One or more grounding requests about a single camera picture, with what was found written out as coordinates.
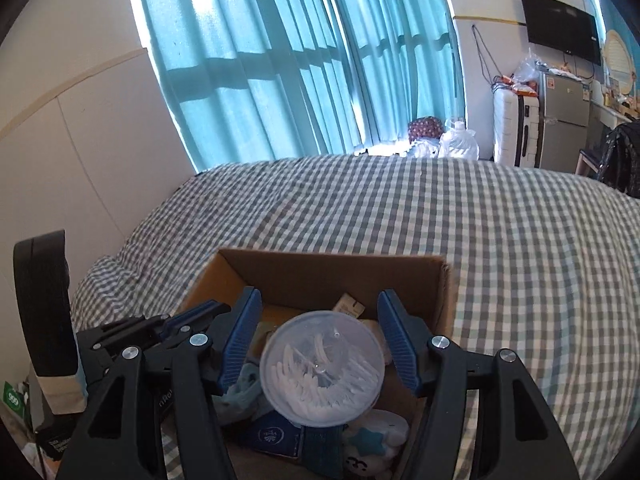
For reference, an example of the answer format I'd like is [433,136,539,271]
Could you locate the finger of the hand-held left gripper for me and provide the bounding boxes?
[162,301,232,343]
[92,315,171,348]

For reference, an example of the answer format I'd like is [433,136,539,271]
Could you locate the cardboard box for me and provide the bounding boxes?
[177,249,458,480]

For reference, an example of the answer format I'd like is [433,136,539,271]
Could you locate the wide turquoise curtain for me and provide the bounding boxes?
[137,0,361,171]

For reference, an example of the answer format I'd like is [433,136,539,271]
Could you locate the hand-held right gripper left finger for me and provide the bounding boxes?
[55,287,262,480]

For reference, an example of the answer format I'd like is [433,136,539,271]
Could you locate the white suitcase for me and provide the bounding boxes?
[492,91,543,168]

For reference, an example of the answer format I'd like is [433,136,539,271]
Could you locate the floral fabric bag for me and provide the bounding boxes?
[407,116,443,143]

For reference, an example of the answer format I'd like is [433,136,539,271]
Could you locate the hanging wall cable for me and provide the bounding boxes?
[472,24,501,86]

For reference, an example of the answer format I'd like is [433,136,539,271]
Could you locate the clear cotton swab container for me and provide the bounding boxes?
[259,310,386,428]

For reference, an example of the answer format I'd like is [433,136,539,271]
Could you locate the white dressing desk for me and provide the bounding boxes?
[590,100,631,126]

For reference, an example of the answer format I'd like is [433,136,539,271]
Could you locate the large clear water jug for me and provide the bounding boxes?
[439,120,480,161]

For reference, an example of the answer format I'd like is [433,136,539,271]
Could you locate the clear plastic bag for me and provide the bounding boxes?
[512,50,543,86]

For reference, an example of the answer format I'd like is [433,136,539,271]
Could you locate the small brown carton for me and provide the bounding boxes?
[334,294,368,318]

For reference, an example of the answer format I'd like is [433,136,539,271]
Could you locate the white plastic bag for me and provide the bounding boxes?
[410,137,443,158]

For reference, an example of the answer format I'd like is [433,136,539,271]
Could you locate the black wall television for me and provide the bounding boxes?
[519,0,601,66]

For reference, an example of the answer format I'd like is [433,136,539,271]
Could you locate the narrow turquoise curtain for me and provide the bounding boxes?
[320,0,468,153]

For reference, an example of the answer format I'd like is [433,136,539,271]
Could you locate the green checked blanket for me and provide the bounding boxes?
[67,155,640,480]

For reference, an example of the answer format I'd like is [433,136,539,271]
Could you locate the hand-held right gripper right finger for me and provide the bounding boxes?
[377,289,583,480]

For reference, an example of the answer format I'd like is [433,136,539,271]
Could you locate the green medicine box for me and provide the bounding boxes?
[2,380,31,416]

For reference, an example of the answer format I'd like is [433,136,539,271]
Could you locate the black curved panel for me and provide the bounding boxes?
[12,230,81,378]

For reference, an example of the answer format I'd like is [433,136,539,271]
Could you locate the blue tissue packet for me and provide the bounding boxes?
[240,412,306,461]

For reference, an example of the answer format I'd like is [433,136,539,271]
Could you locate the teal cloth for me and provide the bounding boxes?
[212,362,273,428]

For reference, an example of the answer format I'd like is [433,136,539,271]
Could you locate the white oval mirror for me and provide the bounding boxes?
[602,30,640,96]

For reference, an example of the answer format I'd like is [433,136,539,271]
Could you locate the silver small fridge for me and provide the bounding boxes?
[537,71,591,170]

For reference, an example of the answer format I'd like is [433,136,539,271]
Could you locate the white plush toy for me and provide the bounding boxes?
[342,407,411,480]

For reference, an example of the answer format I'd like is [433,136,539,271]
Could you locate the orange snack packets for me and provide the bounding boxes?
[500,76,538,97]

